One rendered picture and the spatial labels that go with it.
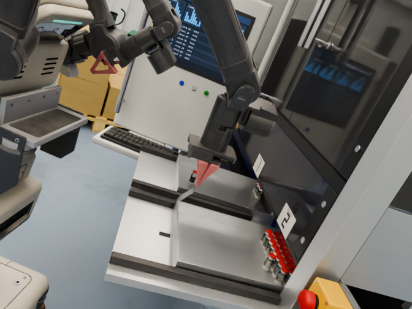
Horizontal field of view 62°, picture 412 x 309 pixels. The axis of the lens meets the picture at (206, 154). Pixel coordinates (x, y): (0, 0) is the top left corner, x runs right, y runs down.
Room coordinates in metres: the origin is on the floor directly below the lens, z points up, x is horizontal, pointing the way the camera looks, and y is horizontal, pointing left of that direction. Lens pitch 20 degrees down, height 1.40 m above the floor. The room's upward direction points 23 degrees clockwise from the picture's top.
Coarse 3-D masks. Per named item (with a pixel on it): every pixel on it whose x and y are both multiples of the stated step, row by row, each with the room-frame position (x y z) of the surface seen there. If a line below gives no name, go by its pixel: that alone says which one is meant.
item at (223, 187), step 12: (180, 156) 1.21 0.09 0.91; (180, 168) 1.17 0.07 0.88; (192, 168) 1.22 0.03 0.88; (180, 180) 1.08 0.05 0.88; (204, 180) 1.15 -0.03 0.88; (216, 180) 1.20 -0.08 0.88; (228, 180) 1.24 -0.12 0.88; (240, 180) 1.27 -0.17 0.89; (252, 180) 1.28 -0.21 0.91; (180, 192) 0.96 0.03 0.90; (204, 192) 1.06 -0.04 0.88; (216, 192) 1.10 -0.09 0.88; (228, 192) 1.14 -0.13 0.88; (240, 192) 1.18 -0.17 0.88; (252, 192) 1.22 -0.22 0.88; (228, 204) 1.00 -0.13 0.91; (240, 204) 1.08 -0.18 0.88; (252, 204) 1.12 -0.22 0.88; (264, 216) 1.02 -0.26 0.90
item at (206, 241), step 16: (176, 208) 0.84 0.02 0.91; (192, 208) 0.89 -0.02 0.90; (176, 224) 0.77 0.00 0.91; (192, 224) 0.84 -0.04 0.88; (208, 224) 0.87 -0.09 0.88; (224, 224) 0.91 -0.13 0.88; (240, 224) 0.92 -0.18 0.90; (256, 224) 0.93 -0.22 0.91; (176, 240) 0.70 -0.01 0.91; (192, 240) 0.77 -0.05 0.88; (208, 240) 0.80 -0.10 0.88; (224, 240) 0.83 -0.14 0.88; (240, 240) 0.86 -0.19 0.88; (256, 240) 0.89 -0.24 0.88; (176, 256) 0.65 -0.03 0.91; (192, 256) 0.70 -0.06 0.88; (208, 256) 0.73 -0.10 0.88; (224, 256) 0.76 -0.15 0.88; (240, 256) 0.79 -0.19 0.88; (256, 256) 0.82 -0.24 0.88; (208, 272) 0.64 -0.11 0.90; (224, 272) 0.65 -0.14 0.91; (240, 272) 0.72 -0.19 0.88; (256, 272) 0.75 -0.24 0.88; (272, 288) 0.68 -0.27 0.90
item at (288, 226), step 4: (284, 208) 0.84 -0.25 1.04; (288, 208) 0.82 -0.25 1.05; (284, 212) 0.83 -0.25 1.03; (288, 212) 0.82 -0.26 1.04; (280, 216) 0.84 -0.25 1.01; (284, 216) 0.82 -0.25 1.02; (292, 216) 0.79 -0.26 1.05; (280, 220) 0.83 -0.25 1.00; (288, 220) 0.80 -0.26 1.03; (292, 220) 0.78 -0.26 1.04; (280, 224) 0.82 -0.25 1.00; (284, 224) 0.80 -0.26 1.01; (288, 224) 0.79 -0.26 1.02; (292, 224) 0.77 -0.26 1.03; (280, 228) 0.81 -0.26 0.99; (284, 228) 0.79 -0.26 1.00; (288, 228) 0.78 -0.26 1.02; (284, 232) 0.78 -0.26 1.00; (288, 232) 0.77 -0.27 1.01; (284, 236) 0.78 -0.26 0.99
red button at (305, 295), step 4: (300, 292) 0.57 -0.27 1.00; (304, 292) 0.56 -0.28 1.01; (308, 292) 0.56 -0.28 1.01; (312, 292) 0.56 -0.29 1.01; (300, 296) 0.56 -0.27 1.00; (304, 296) 0.55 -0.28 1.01; (308, 296) 0.55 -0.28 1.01; (312, 296) 0.55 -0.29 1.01; (300, 300) 0.55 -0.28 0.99; (304, 300) 0.55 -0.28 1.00; (308, 300) 0.54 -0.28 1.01; (312, 300) 0.55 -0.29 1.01; (300, 304) 0.55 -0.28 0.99; (304, 304) 0.54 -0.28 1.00; (308, 304) 0.54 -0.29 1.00; (312, 304) 0.54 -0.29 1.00; (300, 308) 0.55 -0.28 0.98; (304, 308) 0.54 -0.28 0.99; (308, 308) 0.54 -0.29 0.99; (312, 308) 0.54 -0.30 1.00
